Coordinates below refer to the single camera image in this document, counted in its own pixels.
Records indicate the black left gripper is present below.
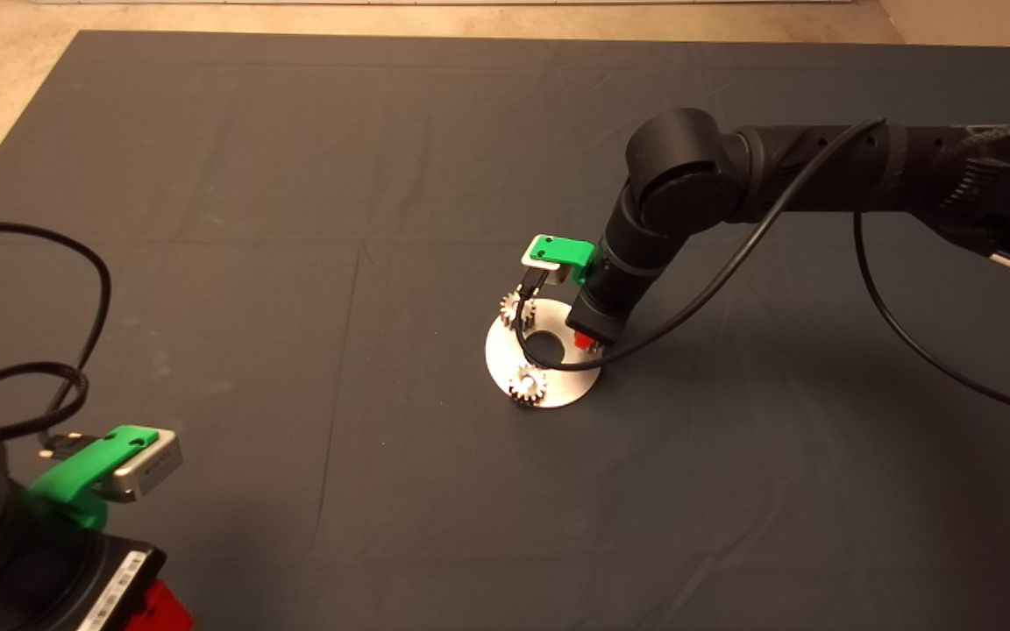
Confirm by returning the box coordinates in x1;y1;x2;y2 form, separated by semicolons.
0;513;196;631

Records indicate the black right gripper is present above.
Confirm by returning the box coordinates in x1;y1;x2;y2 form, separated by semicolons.
566;263;655;348

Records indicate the round metal carrier plate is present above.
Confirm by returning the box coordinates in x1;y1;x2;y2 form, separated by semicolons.
484;298;602;409

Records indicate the dark grey table cloth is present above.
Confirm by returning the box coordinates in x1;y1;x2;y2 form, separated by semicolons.
0;31;1010;631

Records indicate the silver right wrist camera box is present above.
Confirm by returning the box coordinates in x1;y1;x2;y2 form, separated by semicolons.
520;254;569;286

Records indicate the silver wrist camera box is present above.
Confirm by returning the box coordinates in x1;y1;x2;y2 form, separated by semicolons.
520;254;569;286
115;427;184;502

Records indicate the green right camera mount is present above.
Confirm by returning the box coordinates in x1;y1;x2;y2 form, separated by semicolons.
530;234;598;283

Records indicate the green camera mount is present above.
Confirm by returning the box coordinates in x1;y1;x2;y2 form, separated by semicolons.
530;234;598;283
32;423;161;528

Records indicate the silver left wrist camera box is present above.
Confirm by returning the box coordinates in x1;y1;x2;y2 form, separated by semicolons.
115;427;184;502

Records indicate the green left camera mount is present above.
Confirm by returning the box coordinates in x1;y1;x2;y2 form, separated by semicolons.
32;423;161;528

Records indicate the black right camera cable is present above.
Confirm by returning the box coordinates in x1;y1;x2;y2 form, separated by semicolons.
514;118;1010;422

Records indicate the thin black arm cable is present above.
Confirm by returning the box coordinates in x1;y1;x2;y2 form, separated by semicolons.
0;221;113;458

